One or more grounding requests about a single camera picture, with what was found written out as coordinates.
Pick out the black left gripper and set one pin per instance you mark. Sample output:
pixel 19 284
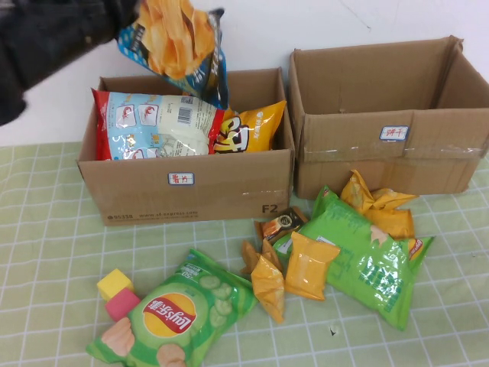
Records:
pixel 114 19

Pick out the blue shrimp chips bag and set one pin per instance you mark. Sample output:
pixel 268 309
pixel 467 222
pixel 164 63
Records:
pixel 172 38

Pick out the yellow glossy snack packet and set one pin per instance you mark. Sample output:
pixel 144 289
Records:
pixel 269 290

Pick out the orange cracker packet blue logo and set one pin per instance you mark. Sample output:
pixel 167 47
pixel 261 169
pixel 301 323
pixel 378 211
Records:
pixel 309 267

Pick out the left robot arm dark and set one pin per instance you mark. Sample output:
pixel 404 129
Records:
pixel 42 46

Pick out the yellow puffed snack bag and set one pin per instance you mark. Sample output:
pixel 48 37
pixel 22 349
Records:
pixel 260 130

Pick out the black orange small snack packet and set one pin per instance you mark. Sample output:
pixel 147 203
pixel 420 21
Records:
pixel 282 223

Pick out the golden twisted snack packet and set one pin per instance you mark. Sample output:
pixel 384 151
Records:
pixel 250 256

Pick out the small yellow snack packet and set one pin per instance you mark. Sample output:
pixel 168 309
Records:
pixel 393 198
pixel 353 187
pixel 397 225

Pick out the red white shrimp cracker bag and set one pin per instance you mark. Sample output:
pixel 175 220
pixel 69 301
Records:
pixel 164 122

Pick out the white blue-bordered label sticker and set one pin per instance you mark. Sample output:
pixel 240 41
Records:
pixel 394 132
pixel 181 178

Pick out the cardboard box with F2 print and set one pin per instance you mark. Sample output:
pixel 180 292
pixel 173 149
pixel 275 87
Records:
pixel 153 199

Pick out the yellow foam cube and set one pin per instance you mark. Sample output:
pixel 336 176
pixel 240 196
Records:
pixel 114 282

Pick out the taped plain cardboard box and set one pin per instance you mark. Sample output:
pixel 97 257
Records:
pixel 344 172

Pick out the pink foam cube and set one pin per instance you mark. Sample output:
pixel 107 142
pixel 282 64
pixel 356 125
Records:
pixel 122 306

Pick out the green cucumber chips bag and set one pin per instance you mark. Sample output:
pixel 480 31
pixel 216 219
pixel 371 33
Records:
pixel 168 317

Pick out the green chips bag with barcode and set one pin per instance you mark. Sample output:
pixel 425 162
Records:
pixel 363 267

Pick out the small dark scrap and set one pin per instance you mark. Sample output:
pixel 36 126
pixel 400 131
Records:
pixel 333 330

